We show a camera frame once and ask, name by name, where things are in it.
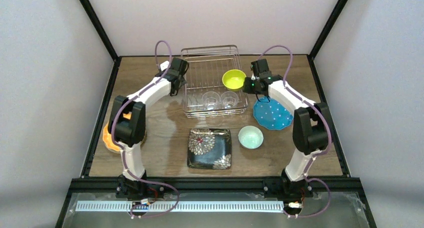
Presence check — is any yellow green bowl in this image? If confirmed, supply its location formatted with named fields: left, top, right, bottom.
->
left=222, top=69, right=247, bottom=91

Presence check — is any metal wire dish rack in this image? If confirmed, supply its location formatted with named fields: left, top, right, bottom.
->
left=180, top=44, right=249, bottom=118

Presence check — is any small clear plastic cup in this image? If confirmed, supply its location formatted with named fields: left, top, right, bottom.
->
left=202, top=91, right=221, bottom=111

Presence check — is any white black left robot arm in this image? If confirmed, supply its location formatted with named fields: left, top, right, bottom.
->
left=107, top=57, right=189, bottom=196

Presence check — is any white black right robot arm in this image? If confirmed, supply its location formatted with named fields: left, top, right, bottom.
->
left=242, top=59, right=333, bottom=182

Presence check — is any blue polka dot plate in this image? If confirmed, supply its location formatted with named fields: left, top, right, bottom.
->
left=253, top=96, right=294, bottom=131

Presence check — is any pale green glass bowl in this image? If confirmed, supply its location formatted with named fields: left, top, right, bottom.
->
left=238, top=125, right=264, bottom=150

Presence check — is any black floral square plate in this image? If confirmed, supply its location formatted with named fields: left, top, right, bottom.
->
left=186, top=128, right=233, bottom=170

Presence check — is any orange polka dot plate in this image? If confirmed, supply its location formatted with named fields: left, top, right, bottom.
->
left=101, top=122, right=120, bottom=154

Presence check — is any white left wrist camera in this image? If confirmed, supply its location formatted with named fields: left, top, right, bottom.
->
left=159, top=60, right=170, bottom=71

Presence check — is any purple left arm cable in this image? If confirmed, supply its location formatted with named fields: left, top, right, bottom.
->
left=110, top=40, right=181, bottom=220

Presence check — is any white slotted cable duct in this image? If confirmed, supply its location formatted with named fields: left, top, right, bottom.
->
left=74, top=200, right=284, bottom=213

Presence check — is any black aluminium frame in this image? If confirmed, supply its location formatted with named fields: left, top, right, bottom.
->
left=55, top=0, right=376, bottom=228

